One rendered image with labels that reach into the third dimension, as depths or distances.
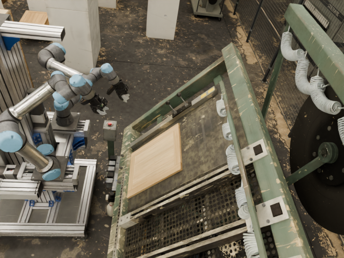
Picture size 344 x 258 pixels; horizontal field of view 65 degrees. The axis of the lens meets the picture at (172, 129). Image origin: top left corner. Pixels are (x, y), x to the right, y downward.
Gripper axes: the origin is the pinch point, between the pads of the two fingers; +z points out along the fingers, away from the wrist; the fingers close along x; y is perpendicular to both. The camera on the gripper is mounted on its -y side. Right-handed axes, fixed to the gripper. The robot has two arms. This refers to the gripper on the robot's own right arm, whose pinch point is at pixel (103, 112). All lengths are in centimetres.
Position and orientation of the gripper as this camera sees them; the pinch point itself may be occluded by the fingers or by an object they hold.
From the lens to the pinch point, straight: 179.4
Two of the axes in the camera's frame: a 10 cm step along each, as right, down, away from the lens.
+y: 9.2, 1.4, -3.6
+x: 2.9, -8.7, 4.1
